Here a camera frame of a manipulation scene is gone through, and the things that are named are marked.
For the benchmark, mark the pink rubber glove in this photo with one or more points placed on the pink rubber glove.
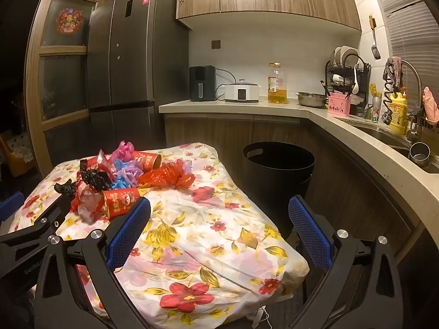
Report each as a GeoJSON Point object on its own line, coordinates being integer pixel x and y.
{"type": "Point", "coordinates": [430, 104]}

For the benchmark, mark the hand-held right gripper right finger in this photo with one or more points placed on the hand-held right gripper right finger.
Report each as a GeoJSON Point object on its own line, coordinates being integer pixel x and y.
{"type": "Point", "coordinates": [308, 229]}

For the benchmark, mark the white plastic bottle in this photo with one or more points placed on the white plastic bottle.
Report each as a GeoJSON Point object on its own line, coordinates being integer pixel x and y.
{"type": "Point", "coordinates": [384, 106]}

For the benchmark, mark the red round door decoration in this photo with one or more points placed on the red round door decoration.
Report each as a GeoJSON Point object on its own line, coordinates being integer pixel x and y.
{"type": "Point", "coordinates": [68, 20]}

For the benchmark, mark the black slotted spatula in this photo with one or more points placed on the black slotted spatula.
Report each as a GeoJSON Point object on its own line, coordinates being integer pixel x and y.
{"type": "Point", "coordinates": [376, 53]}

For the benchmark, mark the steel basin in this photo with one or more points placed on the steel basin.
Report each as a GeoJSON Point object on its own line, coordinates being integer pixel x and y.
{"type": "Point", "coordinates": [310, 100]}

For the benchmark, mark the dark wall socket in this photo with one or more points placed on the dark wall socket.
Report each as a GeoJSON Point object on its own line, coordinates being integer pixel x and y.
{"type": "Point", "coordinates": [216, 44]}

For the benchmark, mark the white slow cooker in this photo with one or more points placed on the white slow cooker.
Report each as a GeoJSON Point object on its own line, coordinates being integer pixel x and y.
{"type": "Point", "coordinates": [240, 92]}

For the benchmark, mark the pink utensil holder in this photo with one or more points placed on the pink utensil holder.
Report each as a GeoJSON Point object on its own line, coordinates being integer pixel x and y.
{"type": "Point", "coordinates": [338, 106]}

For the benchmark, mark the yellow detergent bottle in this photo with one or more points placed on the yellow detergent bottle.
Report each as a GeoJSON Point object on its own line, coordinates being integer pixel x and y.
{"type": "Point", "coordinates": [398, 116]}

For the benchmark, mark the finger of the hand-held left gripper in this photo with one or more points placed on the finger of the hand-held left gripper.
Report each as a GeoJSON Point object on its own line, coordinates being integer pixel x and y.
{"type": "Point", "coordinates": [48, 219]}
{"type": "Point", "coordinates": [10, 207]}

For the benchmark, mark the steel sink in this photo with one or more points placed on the steel sink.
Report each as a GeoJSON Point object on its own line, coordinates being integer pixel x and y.
{"type": "Point", "coordinates": [377, 135]}

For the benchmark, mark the yellow storage basket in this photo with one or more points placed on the yellow storage basket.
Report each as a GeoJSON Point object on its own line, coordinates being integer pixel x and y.
{"type": "Point", "coordinates": [20, 162]}

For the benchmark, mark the translucent pink plastic bag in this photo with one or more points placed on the translucent pink plastic bag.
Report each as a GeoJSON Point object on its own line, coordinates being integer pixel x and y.
{"type": "Point", "coordinates": [104, 158]}
{"type": "Point", "coordinates": [87, 207]}

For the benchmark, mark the white plate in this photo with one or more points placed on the white plate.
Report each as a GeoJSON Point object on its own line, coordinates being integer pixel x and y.
{"type": "Point", "coordinates": [353, 54]}
{"type": "Point", "coordinates": [338, 54]}
{"type": "Point", "coordinates": [345, 53]}

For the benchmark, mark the grey refrigerator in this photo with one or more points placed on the grey refrigerator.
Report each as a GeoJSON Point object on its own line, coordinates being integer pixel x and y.
{"type": "Point", "coordinates": [137, 58]}

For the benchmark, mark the wooden glass door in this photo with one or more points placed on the wooden glass door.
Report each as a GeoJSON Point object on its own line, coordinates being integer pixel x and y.
{"type": "Point", "coordinates": [61, 50]}

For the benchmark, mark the steel spring faucet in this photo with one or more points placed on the steel spring faucet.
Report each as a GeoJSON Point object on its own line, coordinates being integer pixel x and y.
{"type": "Point", "coordinates": [419, 89]}

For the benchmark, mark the dark pink rag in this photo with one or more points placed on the dark pink rag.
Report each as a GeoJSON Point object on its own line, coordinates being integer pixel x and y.
{"type": "Point", "coordinates": [396, 68]}

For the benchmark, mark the floral blanket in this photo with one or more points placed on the floral blanket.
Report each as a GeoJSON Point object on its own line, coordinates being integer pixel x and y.
{"type": "Point", "coordinates": [205, 229]}

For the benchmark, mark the red paper cup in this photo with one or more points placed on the red paper cup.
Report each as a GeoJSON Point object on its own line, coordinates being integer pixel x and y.
{"type": "Point", "coordinates": [120, 202]}
{"type": "Point", "coordinates": [145, 160]}

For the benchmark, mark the black trash bin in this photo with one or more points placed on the black trash bin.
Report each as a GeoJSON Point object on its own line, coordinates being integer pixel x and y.
{"type": "Point", "coordinates": [274, 185]}

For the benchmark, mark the cooking oil bottle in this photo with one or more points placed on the cooking oil bottle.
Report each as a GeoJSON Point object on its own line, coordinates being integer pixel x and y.
{"type": "Point", "coordinates": [277, 92]}

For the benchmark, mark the white ladle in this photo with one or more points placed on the white ladle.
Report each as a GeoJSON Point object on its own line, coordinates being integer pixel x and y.
{"type": "Point", "coordinates": [356, 87]}

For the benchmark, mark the white bowl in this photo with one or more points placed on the white bowl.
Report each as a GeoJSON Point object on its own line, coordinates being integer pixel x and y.
{"type": "Point", "coordinates": [337, 79]}

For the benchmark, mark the red patterned plastic bag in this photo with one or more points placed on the red patterned plastic bag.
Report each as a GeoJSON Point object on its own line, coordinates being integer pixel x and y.
{"type": "Point", "coordinates": [164, 176]}

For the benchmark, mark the steel cup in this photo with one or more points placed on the steel cup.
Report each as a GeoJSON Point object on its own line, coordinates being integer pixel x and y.
{"type": "Point", "coordinates": [420, 156]}

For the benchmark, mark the window blinds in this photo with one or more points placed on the window blinds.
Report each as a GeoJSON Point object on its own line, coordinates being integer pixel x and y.
{"type": "Point", "coordinates": [411, 24]}

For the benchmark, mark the black air fryer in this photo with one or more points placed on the black air fryer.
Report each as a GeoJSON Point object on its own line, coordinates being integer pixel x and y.
{"type": "Point", "coordinates": [202, 82]}

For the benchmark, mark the purple plastic bag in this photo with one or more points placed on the purple plastic bag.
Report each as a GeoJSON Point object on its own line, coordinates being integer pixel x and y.
{"type": "Point", "coordinates": [132, 173]}
{"type": "Point", "coordinates": [187, 166]}

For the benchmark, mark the green beer can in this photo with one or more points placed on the green beer can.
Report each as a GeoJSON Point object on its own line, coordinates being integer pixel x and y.
{"type": "Point", "coordinates": [376, 113]}

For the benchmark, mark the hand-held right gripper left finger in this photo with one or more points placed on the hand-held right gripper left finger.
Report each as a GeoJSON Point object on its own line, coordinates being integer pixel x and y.
{"type": "Point", "coordinates": [128, 226]}

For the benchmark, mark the black plastic bag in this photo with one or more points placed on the black plastic bag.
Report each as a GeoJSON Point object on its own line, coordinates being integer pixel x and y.
{"type": "Point", "coordinates": [65, 187]}
{"type": "Point", "coordinates": [97, 178]}

